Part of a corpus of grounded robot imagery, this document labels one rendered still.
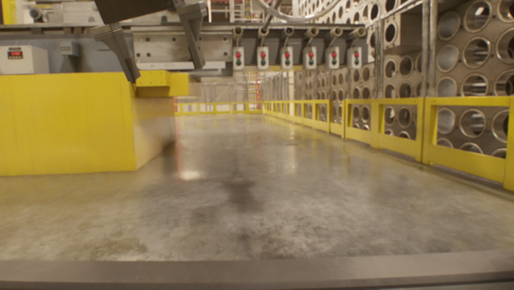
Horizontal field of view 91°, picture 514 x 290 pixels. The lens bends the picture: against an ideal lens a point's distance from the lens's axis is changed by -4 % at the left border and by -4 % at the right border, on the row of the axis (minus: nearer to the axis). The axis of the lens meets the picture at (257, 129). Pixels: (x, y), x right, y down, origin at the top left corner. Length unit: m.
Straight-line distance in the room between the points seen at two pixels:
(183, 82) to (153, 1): 1.30
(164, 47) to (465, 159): 1.94
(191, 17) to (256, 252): 0.58
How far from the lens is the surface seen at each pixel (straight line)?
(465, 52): 2.83
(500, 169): 1.52
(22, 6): 3.01
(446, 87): 3.07
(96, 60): 2.23
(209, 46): 2.01
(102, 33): 0.54
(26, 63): 2.28
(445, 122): 3.08
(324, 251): 0.77
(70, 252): 0.92
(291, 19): 0.99
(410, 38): 2.92
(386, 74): 3.71
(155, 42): 2.07
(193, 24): 0.47
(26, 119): 1.97
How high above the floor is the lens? 0.39
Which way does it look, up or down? 6 degrees down
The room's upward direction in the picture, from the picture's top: 1 degrees counter-clockwise
